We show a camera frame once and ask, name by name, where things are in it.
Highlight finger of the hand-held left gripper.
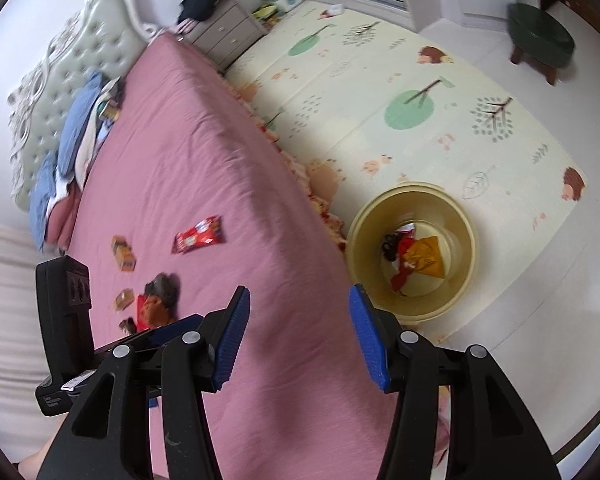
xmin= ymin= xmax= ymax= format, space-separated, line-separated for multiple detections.
xmin=94 ymin=313 xmax=205 ymax=350

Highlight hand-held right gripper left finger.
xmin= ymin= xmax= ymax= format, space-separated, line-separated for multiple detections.
xmin=39 ymin=285 xmax=253 ymax=480

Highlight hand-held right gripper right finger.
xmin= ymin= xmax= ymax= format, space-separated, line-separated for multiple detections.
xmin=348 ymin=284 xmax=563 ymax=480

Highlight brown and red packet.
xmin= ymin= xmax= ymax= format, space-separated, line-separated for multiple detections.
xmin=136 ymin=273 xmax=179 ymax=332

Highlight red snack wrapper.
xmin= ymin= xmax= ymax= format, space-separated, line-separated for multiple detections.
xmin=172 ymin=215 xmax=227 ymax=255

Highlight yellow plastic bucket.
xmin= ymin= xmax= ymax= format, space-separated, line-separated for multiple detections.
xmin=345 ymin=183 xmax=477 ymax=322

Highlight person's left forearm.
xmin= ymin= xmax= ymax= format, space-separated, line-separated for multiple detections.
xmin=17 ymin=439 xmax=57 ymax=480

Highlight beige curtain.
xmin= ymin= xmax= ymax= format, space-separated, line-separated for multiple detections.
xmin=0 ymin=224 xmax=67 ymax=443

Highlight crumpled red wrapper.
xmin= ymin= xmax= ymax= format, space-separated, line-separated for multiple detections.
xmin=391 ymin=240 xmax=421 ymax=293

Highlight black wrapper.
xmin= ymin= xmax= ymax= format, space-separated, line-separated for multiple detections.
xmin=380 ymin=234 xmax=403 ymax=262

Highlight yellow snack packet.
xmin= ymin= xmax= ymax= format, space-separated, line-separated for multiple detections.
xmin=407 ymin=235 xmax=447 ymax=279

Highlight pink pillow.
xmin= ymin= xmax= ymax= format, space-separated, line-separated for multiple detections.
xmin=47 ymin=185 xmax=82 ymax=247

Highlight small blue pillow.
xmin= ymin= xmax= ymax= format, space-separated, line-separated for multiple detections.
xmin=29 ymin=152 xmax=62 ymax=252

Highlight bed with pink sheet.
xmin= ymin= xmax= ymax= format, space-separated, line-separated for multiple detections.
xmin=45 ymin=30 xmax=451 ymax=480

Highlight large blue pillow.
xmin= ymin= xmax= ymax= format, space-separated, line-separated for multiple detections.
xmin=56 ymin=72 xmax=107 ymax=177

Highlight cream printed play mat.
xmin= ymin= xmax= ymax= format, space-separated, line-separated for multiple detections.
xmin=224 ymin=0 xmax=589 ymax=342

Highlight green tufted headboard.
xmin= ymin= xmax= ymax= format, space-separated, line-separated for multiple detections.
xmin=7 ymin=0 xmax=156 ymax=206

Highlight grey nightstand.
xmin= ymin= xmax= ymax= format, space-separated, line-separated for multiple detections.
xmin=182 ymin=0 xmax=270 ymax=72

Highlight yellow green toys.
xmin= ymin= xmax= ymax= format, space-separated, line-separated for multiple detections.
xmin=252 ymin=4 xmax=282 ymax=24

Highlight dark clothes pile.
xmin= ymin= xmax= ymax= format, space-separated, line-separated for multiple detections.
xmin=177 ymin=0 xmax=231 ymax=23

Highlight green round stool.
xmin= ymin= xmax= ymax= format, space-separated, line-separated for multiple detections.
xmin=507 ymin=2 xmax=577 ymax=86

